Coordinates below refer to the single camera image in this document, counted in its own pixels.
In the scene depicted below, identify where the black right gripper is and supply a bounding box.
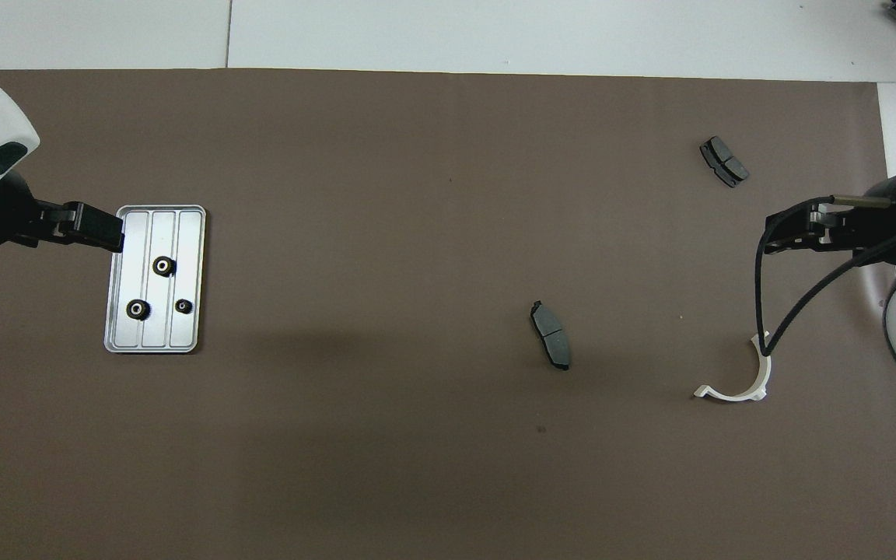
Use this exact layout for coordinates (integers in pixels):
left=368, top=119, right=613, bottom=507
left=767, top=177, right=896, bottom=254

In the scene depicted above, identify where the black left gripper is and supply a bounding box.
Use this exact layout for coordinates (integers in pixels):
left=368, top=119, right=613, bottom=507
left=0, top=171, right=124, bottom=254

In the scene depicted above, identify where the silver metal tray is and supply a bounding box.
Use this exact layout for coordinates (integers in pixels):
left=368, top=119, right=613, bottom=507
left=103, top=205, right=207, bottom=355

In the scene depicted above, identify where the short grey brake pad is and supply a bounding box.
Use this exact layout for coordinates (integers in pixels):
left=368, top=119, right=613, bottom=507
left=699, top=136, right=751, bottom=189

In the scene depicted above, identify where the long grey brake pad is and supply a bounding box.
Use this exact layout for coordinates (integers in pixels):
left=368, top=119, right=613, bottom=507
left=530, top=300, right=572, bottom=372

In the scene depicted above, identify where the brown table mat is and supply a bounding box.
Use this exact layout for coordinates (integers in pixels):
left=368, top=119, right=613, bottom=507
left=0, top=68, right=896, bottom=560

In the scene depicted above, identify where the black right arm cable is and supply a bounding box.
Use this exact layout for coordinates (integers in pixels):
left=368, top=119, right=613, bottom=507
left=755, top=194, right=896, bottom=357

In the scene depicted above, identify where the white curved plastic bracket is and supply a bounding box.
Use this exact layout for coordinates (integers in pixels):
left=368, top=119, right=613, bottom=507
left=693, top=331, right=772, bottom=403

